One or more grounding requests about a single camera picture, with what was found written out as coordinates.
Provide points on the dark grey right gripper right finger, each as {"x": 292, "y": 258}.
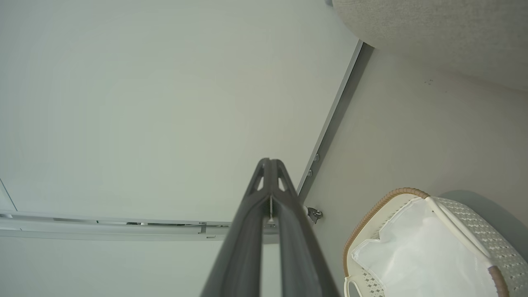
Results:
{"x": 299, "y": 247}

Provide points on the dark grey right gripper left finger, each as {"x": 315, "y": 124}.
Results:
{"x": 243, "y": 243}

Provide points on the white basket liner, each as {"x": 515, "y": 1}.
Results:
{"x": 412, "y": 251}

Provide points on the white woven laundry basket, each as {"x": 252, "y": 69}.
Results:
{"x": 478, "y": 222}

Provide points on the grey fabric sofa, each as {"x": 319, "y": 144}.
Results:
{"x": 433, "y": 33}

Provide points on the grey partition base rail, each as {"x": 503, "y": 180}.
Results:
{"x": 334, "y": 119}

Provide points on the grey side partition frame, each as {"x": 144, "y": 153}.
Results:
{"x": 103, "y": 229}

